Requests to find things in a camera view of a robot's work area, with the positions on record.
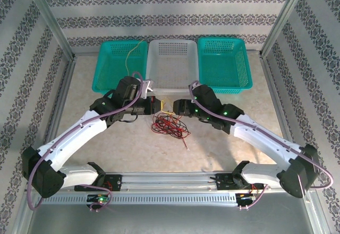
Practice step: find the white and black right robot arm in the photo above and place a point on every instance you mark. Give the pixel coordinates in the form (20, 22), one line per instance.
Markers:
(265, 138)

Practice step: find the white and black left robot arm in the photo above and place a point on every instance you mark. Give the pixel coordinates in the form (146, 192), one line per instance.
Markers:
(79, 135)

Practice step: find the teal plastic mesh basket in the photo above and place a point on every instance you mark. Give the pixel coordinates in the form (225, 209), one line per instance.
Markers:
(223, 64)
(111, 67)

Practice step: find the white plastic mesh basket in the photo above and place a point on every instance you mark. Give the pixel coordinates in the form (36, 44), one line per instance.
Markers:
(172, 64)

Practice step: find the small controller circuit board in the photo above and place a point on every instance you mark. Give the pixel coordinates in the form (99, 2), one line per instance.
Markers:
(100, 199)
(244, 196)

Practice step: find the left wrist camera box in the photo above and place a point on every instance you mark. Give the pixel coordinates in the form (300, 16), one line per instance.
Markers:
(147, 88)

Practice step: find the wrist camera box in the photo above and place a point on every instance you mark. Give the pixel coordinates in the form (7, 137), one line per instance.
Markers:
(147, 88)
(194, 85)

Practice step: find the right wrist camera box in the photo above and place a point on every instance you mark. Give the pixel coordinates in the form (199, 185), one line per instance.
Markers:
(194, 85)

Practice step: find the aluminium table edge rail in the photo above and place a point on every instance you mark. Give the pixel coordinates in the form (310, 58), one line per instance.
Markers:
(279, 98)
(65, 85)
(85, 53)

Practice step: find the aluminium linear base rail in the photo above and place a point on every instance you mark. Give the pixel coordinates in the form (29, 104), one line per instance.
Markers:
(170, 181)

